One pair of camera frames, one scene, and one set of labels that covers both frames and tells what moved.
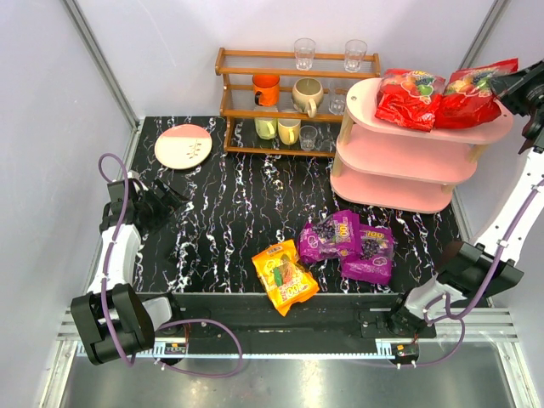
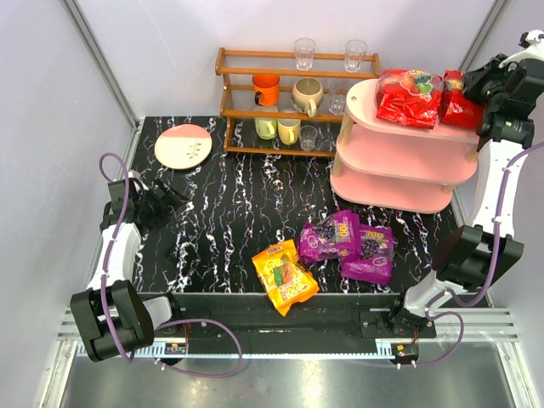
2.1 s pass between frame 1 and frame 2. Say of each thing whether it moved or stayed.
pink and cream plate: stayed
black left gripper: stayed
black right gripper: moved
